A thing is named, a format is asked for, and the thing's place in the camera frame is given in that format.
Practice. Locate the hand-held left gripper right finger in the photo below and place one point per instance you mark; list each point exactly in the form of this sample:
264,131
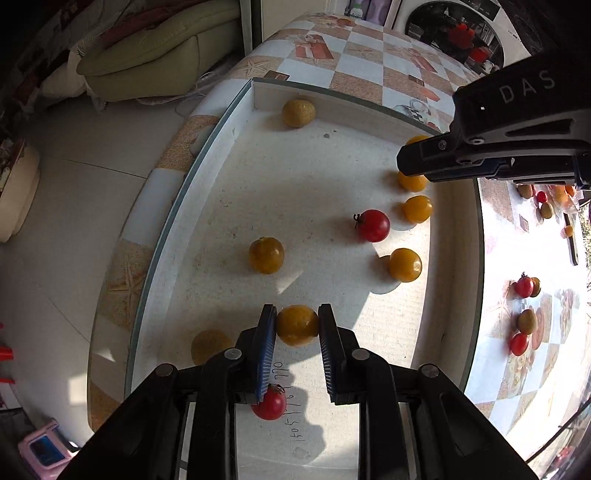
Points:
327,355

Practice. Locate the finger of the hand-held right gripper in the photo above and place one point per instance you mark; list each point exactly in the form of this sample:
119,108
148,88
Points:
508,174
425,154

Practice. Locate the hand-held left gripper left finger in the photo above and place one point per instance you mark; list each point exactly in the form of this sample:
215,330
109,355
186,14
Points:
267,355

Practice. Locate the red cherry tomato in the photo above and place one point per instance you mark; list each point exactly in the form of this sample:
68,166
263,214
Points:
519,344
373,225
541,196
524,286
268,404

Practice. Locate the white rectangular tray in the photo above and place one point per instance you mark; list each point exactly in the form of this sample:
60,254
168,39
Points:
323,184

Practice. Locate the brown longan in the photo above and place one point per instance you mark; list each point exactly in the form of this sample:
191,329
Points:
525,190
526,321
547,210

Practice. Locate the clear glass bowl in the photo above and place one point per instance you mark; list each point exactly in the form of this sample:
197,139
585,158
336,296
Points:
561,203

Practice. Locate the white washing machine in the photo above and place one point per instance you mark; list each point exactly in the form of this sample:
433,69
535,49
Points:
461,32

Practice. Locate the olive green cherry tomato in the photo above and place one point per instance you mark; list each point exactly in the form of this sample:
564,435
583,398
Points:
536,287

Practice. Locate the white bottle green cap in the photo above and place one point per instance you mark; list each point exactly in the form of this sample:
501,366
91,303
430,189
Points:
355,7

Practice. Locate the pink plastic stool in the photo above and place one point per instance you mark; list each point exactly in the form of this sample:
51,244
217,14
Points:
44,445

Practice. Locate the green sofa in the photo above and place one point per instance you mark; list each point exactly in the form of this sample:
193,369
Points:
157,50

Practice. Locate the cream round pouf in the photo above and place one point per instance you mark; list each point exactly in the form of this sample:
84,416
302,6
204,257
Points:
14,194

